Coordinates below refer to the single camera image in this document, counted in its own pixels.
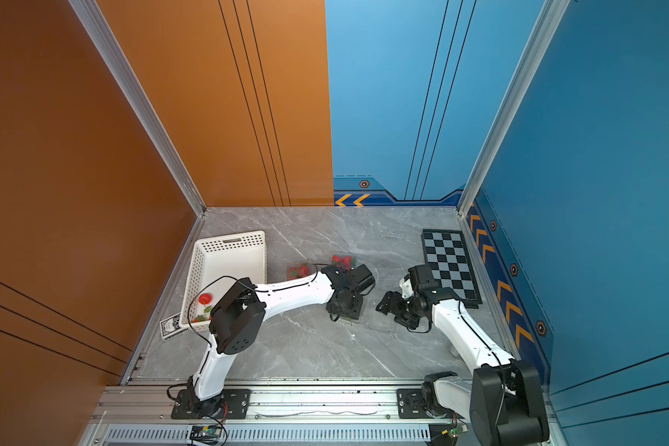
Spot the clear plastic clamshell container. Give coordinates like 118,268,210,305
331,254,358,271
286,262,316,281

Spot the white perforated plastic basket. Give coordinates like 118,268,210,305
180,230,267,332

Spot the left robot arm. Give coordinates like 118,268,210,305
172,265,375,419

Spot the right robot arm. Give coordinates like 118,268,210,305
377,265,550,445

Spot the black white chessboard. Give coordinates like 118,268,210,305
422,229,482,308

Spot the green circuit board right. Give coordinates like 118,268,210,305
426,423,468,446

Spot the green circuit board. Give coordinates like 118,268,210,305
188,425,228,446
426,423,468,446

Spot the red strawberry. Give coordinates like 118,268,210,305
198,294,213,306

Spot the green circuit board left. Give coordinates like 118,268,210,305
188,425,228,446

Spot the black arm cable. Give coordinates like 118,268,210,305
186,264,336,336

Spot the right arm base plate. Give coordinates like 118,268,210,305
396,388,471,419

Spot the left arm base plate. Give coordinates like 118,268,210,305
167,388,251,421

